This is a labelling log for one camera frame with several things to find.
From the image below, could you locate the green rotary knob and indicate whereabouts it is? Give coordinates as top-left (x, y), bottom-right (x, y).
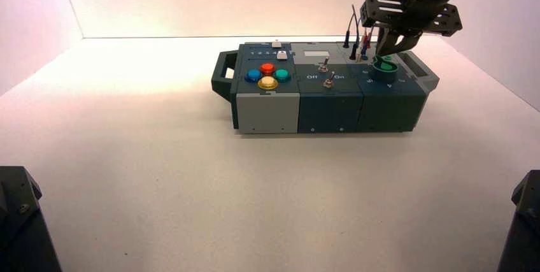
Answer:
top-left (371, 54), bottom-right (399, 84)

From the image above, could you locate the teal and grey control box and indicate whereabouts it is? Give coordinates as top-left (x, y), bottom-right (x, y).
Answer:
top-left (211, 41), bottom-right (440, 135)

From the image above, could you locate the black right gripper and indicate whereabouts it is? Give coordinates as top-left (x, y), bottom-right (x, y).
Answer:
top-left (360, 0), bottom-right (476, 57)

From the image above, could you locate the black plug cable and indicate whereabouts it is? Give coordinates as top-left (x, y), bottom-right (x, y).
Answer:
top-left (350, 4), bottom-right (360, 61)
top-left (343, 8), bottom-right (357, 49)

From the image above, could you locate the yellow push button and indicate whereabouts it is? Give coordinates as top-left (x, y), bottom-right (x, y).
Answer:
top-left (257, 76), bottom-right (280, 91)

